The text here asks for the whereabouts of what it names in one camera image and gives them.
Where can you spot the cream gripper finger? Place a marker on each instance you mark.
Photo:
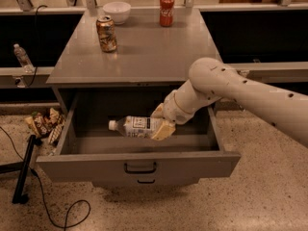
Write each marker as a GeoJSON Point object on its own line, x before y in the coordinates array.
{"type": "Point", "coordinates": [159, 111]}
{"type": "Point", "coordinates": [163, 130]}

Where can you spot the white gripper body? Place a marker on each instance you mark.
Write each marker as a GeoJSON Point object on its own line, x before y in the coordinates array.
{"type": "Point", "coordinates": [170, 110]}

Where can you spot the clear plastic bottle white label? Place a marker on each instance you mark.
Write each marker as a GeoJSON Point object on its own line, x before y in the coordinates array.
{"type": "Point", "coordinates": [136, 126]}

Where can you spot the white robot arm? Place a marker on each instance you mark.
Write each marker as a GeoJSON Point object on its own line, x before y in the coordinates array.
{"type": "Point", "coordinates": [210, 80]}

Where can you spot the grey metal drawer cabinet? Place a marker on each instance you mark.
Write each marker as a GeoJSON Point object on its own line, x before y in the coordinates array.
{"type": "Point", "coordinates": [148, 55]}

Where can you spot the open grey top drawer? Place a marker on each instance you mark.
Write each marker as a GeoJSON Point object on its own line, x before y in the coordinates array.
{"type": "Point", "coordinates": [89, 151]}

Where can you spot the small clear water bottle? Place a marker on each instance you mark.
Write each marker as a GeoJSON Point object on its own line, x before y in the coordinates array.
{"type": "Point", "coordinates": [23, 58]}

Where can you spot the gold patterned drink can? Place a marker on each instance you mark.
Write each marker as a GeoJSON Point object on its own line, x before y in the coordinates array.
{"type": "Point", "coordinates": [105, 28]}

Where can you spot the crumpled chip bag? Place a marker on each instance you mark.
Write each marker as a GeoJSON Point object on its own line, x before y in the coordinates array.
{"type": "Point", "coordinates": [49, 125]}

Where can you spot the red coca-cola can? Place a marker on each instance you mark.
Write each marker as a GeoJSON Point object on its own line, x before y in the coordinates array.
{"type": "Point", "coordinates": [166, 12]}

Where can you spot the white ceramic bowl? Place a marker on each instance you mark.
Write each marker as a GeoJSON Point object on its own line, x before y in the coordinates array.
{"type": "Point", "coordinates": [118, 11]}

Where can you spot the black metal stand leg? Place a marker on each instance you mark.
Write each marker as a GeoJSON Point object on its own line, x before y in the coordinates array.
{"type": "Point", "coordinates": [22, 167]}

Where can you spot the black drawer handle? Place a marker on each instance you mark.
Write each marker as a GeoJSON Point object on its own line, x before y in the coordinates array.
{"type": "Point", "coordinates": [139, 169]}

